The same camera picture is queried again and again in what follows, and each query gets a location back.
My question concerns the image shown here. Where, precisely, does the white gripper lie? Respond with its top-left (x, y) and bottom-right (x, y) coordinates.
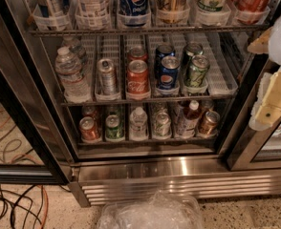
top-left (247, 29), bottom-right (281, 131)

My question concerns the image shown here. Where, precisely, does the silver green 7up can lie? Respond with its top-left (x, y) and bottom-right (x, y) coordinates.
top-left (153, 112), bottom-right (171, 139)

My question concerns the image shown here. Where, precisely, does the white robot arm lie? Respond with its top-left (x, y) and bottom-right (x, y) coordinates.
top-left (248, 15), bottom-right (281, 131)

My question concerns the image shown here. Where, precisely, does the red Coca-Cola bottle top shelf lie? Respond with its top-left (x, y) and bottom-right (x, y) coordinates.
top-left (237, 0), bottom-right (270, 25)

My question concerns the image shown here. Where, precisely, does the green soda can front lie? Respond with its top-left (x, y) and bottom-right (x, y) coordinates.
top-left (184, 55), bottom-right (210, 88)

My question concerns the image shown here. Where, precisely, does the right glass fridge door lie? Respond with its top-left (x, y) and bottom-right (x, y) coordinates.
top-left (227, 60), bottom-right (281, 171)

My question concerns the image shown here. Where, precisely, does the glass fridge door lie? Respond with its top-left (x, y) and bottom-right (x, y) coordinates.
top-left (227, 60), bottom-right (281, 171)
top-left (0, 0), bottom-right (74, 184)

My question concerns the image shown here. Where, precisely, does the brown soda can bottom shelf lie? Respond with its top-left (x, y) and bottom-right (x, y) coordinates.
top-left (197, 111), bottom-right (220, 137)

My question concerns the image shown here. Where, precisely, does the green soda can rear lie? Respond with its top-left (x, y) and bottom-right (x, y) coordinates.
top-left (181, 41), bottom-right (204, 73)

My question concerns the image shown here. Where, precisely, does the blue Pepsi can front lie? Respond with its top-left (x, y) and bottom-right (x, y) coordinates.
top-left (157, 55), bottom-right (180, 90)

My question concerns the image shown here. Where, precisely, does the blue pepsi can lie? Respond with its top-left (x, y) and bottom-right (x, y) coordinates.
top-left (154, 43), bottom-right (175, 77)
top-left (157, 55), bottom-right (180, 90)

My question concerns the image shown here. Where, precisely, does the blue Pepsi can rear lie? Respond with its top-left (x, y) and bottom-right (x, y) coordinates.
top-left (154, 43), bottom-right (175, 77)

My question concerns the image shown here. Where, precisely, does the brown bottle top shelf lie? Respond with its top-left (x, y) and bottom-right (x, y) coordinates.
top-left (156, 0), bottom-right (186, 24)

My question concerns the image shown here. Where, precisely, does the red Coca-Cola can front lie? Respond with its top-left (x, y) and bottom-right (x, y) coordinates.
top-left (127, 60), bottom-right (149, 94)

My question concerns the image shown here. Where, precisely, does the red coca-cola can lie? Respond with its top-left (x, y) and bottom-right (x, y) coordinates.
top-left (127, 45), bottom-right (148, 62)
top-left (127, 60), bottom-right (149, 94)

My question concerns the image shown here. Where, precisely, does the red Coca-Cola can rear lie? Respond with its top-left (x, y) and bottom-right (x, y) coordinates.
top-left (127, 45), bottom-right (148, 62)

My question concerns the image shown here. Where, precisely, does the small water bottle bottom shelf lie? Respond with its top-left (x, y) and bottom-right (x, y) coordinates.
top-left (129, 107), bottom-right (147, 141)

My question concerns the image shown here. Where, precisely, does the stainless steel fridge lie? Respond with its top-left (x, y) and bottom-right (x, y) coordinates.
top-left (0, 0), bottom-right (281, 208)

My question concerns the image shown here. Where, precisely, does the blue Pepsi bottle top shelf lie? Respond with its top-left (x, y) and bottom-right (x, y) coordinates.
top-left (119, 0), bottom-right (148, 27)

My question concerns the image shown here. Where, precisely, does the silver soda can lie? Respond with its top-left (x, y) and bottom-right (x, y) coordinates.
top-left (97, 58), bottom-right (118, 95)

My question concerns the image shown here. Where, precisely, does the green soda can bottom shelf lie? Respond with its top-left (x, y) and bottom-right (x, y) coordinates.
top-left (105, 114), bottom-right (123, 141)

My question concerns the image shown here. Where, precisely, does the orange soda can bottom shelf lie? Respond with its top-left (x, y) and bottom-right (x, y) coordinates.
top-left (79, 116), bottom-right (100, 141)

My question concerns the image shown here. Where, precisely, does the labelled water bottle top shelf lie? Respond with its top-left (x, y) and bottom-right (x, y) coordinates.
top-left (76, 0), bottom-right (110, 31)

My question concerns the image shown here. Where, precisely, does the dark bottle top shelf left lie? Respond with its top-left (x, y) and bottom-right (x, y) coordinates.
top-left (32, 0), bottom-right (72, 31)

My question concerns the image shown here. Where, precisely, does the left glass fridge door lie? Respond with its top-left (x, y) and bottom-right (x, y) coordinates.
top-left (0, 0), bottom-right (74, 184)

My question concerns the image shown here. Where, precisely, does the iced tea bottle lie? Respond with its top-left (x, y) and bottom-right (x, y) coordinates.
top-left (176, 100), bottom-right (201, 138)

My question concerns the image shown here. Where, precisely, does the clear plastic bag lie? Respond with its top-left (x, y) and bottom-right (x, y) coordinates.
top-left (97, 191), bottom-right (205, 229)

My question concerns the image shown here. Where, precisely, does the large water bottle rear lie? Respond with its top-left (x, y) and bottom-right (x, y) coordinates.
top-left (62, 36), bottom-right (88, 69)

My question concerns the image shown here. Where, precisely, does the large water bottle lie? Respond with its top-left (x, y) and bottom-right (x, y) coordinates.
top-left (55, 47), bottom-right (91, 103)
top-left (62, 36), bottom-right (88, 69)

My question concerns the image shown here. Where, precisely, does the large water bottle front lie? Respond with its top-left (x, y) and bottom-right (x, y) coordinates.
top-left (55, 47), bottom-right (91, 103)

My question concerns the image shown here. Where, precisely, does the orange cable on floor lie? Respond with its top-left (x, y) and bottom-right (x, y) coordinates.
top-left (34, 184), bottom-right (50, 229)

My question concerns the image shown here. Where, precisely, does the black cable on floor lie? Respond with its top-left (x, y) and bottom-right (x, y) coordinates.
top-left (0, 184), bottom-right (72, 229)

